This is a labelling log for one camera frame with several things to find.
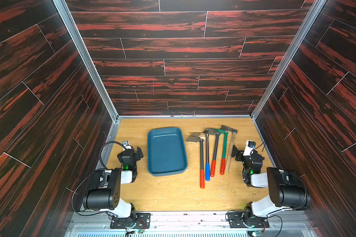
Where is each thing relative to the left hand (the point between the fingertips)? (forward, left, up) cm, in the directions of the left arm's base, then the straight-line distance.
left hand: (132, 149), depth 94 cm
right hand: (+2, -72, +3) cm, 72 cm away
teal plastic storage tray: (0, -22, -4) cm, 22 cm away
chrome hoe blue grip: (+16, -47, -5) cm, 50 cm away
